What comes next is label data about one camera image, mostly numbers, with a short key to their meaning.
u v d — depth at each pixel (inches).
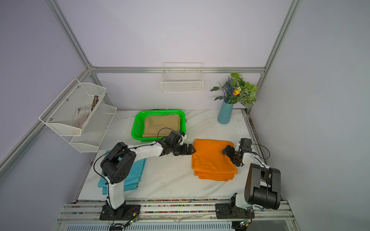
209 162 35.0
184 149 32.4
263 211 29.5
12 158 20.0
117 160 21.6
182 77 38.4
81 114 30.7
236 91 32.4
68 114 30.1
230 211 27.5
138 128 41.0
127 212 28.4
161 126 41.4
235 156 31.5
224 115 42.5
